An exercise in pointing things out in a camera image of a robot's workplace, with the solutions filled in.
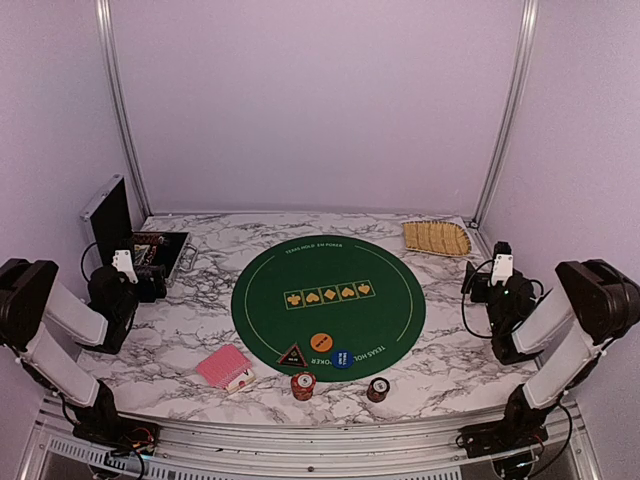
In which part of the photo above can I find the orange big blind button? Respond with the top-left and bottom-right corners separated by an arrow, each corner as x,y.
310,333 -> 334,353

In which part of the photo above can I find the round green poker mat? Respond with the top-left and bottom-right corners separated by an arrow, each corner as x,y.
231,235 -> 427,383

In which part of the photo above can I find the aluminium frame post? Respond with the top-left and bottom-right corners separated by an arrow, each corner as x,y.
470,0 -> 539,229
95,0 -> 153,218

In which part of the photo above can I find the white red card box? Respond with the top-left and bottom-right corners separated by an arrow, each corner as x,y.
225,369 -> 256,394

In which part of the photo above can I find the dark red poker chip stack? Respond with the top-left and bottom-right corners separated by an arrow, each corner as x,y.
366,377 -> 390,403

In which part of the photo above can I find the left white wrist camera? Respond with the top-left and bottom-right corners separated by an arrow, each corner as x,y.
112,249 -> 138,284

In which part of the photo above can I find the front aluminium rail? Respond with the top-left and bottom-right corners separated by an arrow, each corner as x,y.
29,399 -> 601,480

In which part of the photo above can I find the woven bamboo tray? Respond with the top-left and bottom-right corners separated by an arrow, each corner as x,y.
402,220 -> 472,257

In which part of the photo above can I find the aluminium poker chip case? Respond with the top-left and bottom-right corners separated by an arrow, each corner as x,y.
80,174 -> 198,288

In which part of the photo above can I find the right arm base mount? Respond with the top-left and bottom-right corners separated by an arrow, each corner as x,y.
456,421 -> 549,458

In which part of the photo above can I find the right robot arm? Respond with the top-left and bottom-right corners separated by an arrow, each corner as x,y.
461,254 -> 639,448

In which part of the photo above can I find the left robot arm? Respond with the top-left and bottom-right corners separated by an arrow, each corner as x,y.
1,258 -> 139,445

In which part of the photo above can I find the right aluminium frame post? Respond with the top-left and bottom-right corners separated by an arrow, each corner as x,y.
470,0 -> 539,229

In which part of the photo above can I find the pink playing card deck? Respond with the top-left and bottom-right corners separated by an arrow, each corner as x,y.
196,345 -> 251,389

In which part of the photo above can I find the blue small blind button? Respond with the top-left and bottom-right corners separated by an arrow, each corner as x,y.
330,349 -> 355,370

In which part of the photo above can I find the black triangular all-in button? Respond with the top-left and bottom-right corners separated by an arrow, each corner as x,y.
278,343 -> 308,368

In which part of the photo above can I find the left aluminium frame post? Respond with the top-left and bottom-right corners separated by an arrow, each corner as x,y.
95,0 -> 153,218

